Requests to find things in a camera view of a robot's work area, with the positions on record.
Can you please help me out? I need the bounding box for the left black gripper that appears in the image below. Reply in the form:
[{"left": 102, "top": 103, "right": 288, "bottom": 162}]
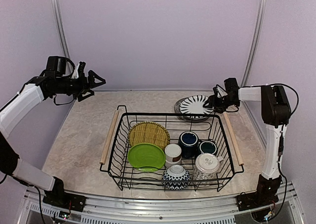
[{"left": 53, "top": 69, "right": 106, "bottom": 101}]

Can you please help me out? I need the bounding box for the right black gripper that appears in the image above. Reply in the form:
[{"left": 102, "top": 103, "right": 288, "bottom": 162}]
[{"left": 203, "top": 94, "right": 238, "bottom": 113}]

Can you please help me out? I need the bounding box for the black white striped plate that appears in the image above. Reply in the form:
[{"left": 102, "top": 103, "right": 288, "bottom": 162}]
[{"left": 179, "top": 95, "right": 214, "bottom": 115}]

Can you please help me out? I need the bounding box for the white brown banded cup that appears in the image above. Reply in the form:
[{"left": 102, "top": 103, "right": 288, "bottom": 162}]
[{"left": 164, "top": 143, "right": 182, "bottom": 168}]

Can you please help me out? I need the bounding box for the woven bamboo plate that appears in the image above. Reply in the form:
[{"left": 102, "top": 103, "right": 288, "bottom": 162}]
[{"left": 128, "top": 121, "right": 170, "bottom": 150}]

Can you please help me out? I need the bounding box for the green plastic plate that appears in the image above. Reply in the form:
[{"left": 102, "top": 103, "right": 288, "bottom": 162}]
[{"left": 127, "top": 143, "right": 166, "bottom": 172}]

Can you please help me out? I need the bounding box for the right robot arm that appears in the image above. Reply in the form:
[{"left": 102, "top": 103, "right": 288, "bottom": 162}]
[{"left": 203, "top": 78, "right": 294, "bottom": 180}]

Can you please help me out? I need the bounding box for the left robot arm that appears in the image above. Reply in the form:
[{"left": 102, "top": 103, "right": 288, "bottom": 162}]
[{"left": 0, "top": 56, "right": 106, "bottom": 207}]

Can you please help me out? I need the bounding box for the dark teal mug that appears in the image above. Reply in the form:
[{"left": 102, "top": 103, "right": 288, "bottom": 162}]
[{"left": 196, "top": 140, "right": 218, "bottom": 156}]

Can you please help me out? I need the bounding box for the navy blue mug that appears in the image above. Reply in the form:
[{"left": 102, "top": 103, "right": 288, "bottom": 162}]
[{"left": 178, "top": 131, "right": 198, "bottom": 159}]

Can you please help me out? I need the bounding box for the white floral patterned mug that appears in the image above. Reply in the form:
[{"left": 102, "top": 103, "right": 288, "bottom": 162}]
[{"left": 193, "top": 153, "right": 224, "bottom": 180}]

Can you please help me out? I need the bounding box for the blue white patterned bowl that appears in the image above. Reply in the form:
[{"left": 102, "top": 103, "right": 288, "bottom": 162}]
[{"left": 161, "top": 165, "right": 190, "bottom": 190}]

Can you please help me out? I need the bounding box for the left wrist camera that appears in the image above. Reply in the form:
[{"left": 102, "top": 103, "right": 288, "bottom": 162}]
[{"left": 71, "top": 61, "right": 86, "bottom": 79}]

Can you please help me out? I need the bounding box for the black wire dish rack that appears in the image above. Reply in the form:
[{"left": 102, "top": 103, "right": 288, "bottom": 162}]
[{"left": 100, "top": 112, "right": 237, "bottom": 191}]

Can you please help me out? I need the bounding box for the right wooden rack handle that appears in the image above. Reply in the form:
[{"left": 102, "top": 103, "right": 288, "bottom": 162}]
[{"left": 223, "top": 112, "right": 244, "bottom": 166}]

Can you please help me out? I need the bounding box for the wooden rack handle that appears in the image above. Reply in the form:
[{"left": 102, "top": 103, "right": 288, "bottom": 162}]
[
  {"left": 99, "top": 110, "right": 119, "bottom": 165},
  {"left": 223, "top": 112, "right": 244, "bottom": 166}
]

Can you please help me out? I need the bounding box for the left wooden rack handle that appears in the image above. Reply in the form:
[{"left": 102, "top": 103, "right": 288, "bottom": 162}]
[{"left": 99, "top": 110, "right": 119, "bottom": 165}]

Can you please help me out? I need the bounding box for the left aluminium corner post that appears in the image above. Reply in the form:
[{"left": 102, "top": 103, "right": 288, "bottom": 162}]
[{"left": 51, "top": 0, "right": 70, "bottom": 58}]

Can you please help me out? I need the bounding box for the aluminium corner post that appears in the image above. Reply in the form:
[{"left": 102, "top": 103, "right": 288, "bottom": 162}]
[
  {"left": 51, "top": 0, "right": 70, "bottom": 58},
  {"left": 241, "top": 0, "right": 267, "bottom": 87}
]

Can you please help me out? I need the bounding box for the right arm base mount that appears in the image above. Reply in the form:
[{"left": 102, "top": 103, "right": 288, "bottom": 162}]
[{"left": 236, "top": 175, "right": 282, "bottom": 211}]

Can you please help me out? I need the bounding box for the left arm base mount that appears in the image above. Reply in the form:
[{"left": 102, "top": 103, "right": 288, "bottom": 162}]
[{"left": 43, "top": 177, "right": 86, "bottom": 212}]

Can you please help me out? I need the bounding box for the right aluminium corner post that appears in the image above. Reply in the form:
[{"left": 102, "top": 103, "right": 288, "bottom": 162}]
[{"left": 241, "top": 0, "right": 267, "bottom": 87}]

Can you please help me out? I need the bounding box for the aluminium front rail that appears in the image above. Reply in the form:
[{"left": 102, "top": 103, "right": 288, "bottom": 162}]
[{"left": 16, "top": 185, "right": 306, "bottom": 224}]

